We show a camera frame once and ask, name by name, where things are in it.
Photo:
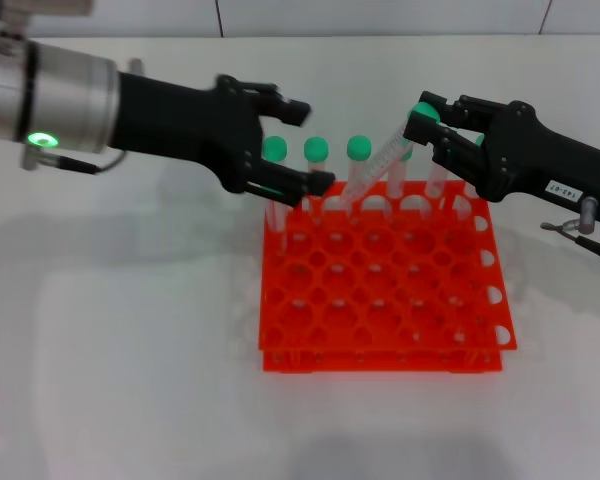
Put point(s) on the clear test tube green cap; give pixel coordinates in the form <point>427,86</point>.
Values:
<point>316,149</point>
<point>277,220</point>
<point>437,180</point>
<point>472,192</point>
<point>359,147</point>
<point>380,160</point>
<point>399,177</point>
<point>274,148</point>

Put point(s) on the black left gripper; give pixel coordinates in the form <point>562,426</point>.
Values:
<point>180,125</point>

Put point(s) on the orange test tube rack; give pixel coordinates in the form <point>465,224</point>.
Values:
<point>330,366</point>

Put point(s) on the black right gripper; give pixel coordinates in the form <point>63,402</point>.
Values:
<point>530,160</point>

